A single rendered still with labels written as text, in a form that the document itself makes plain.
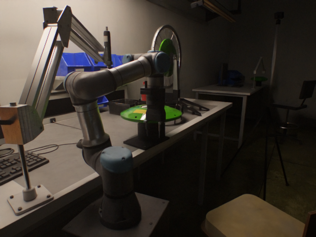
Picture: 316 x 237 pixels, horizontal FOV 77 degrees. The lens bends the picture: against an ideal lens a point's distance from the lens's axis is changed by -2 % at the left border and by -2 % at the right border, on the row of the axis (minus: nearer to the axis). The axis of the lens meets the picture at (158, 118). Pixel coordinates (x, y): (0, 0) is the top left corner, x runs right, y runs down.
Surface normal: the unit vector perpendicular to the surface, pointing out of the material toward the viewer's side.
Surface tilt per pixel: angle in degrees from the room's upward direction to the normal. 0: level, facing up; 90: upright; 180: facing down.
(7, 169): 6
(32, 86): 54
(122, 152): 5
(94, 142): 50
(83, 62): 88
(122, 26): 90
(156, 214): 0
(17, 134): 90
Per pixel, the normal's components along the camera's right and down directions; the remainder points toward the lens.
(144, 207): 0.00, -0.97
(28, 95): -0.10, -0.36
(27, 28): 0.83, 0.14
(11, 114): -0.11, 0.25
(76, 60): -0.57, 0.17
